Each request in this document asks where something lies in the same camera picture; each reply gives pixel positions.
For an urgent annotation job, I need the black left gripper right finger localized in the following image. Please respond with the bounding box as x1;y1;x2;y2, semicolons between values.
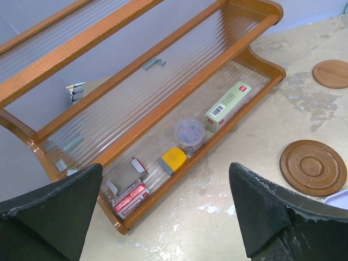
229;163;347;260

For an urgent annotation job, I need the yellow grey tape measure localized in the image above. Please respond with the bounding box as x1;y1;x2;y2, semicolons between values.
158;147;187;175

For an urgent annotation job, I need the orange wooden shelf rack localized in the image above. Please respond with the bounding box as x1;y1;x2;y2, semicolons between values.
1;1;286;235

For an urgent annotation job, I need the lavender plastic tray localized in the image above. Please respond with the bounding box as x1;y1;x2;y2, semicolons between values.
323;189;348;210

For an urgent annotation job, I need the light wooden coaster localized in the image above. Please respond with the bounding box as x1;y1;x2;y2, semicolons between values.
312;59;347;89

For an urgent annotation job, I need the ringed brown wooden coaster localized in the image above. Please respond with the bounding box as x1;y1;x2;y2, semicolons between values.
279;140;347;197

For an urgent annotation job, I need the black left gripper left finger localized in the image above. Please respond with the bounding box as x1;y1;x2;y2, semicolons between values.
1;164;103;260

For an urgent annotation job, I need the red white staples box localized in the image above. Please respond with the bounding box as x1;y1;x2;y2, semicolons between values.
105;157;151;220

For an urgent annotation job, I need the clear tub of paperclips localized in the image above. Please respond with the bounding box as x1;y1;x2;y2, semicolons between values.
175;119;204;154

